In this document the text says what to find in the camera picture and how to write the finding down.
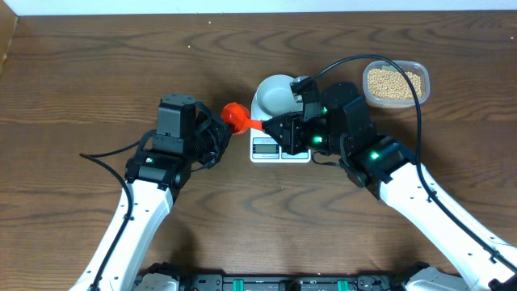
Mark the white round bowl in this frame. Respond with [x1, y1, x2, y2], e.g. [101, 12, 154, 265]
[251, 74, 302, 120]

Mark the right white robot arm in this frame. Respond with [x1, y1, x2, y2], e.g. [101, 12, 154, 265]
[263, 82, 516, 290]

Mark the red plastic measuring scoop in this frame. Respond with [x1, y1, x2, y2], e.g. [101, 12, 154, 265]
[221, 102, 263, 134]

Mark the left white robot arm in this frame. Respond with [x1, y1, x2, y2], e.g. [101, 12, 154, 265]
[73, 94, 232, 290]

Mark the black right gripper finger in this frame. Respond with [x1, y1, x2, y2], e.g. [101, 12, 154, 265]
[262, 113, 293, 130]
[264, 129, 295, 154]

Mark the clear plastic soybean container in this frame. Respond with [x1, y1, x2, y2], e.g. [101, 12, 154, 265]
[363, 61, 431, 108]

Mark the white digital kitchen scale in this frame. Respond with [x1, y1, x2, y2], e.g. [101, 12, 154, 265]
[250, 91, 312, 164]

